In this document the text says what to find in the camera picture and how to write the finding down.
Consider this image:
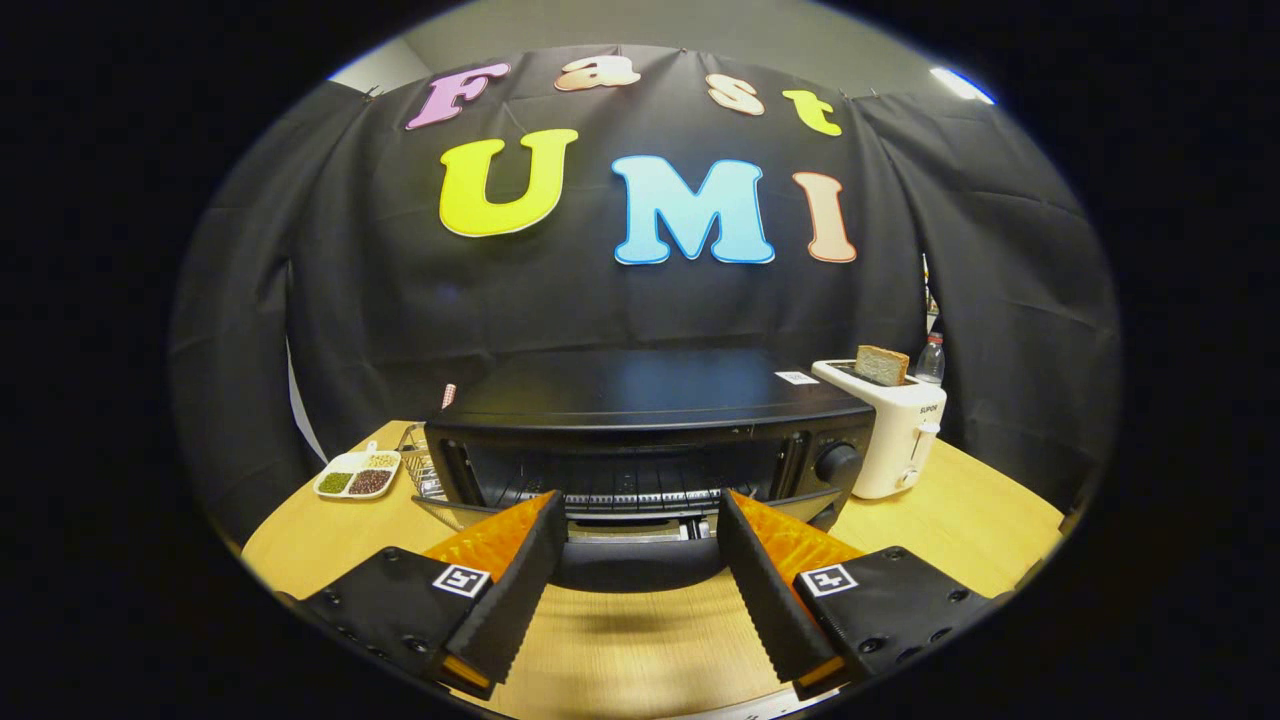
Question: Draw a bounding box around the brown bread slice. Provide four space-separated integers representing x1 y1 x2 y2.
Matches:
855 345 911 387

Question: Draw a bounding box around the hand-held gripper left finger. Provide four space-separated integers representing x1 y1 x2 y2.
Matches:
300 490 569 701

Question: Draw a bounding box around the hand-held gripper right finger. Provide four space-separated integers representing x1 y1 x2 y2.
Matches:
716 490 1001 701

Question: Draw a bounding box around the white toaster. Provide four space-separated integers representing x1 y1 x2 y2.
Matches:
812 358 947 501

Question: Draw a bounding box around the black toaster oven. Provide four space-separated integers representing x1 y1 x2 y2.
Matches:
412 348 878 593

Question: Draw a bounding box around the black backdrop cloth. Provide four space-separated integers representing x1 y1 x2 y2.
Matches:
168 44 1121 546

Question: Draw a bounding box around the clear glass cup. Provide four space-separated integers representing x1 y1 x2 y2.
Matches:
398 423 448 501

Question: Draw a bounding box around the white divided bean dish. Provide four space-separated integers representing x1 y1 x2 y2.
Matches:
313 441 403 500

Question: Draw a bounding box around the small ceiling light panel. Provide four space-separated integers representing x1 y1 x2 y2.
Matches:
930 66 998 105

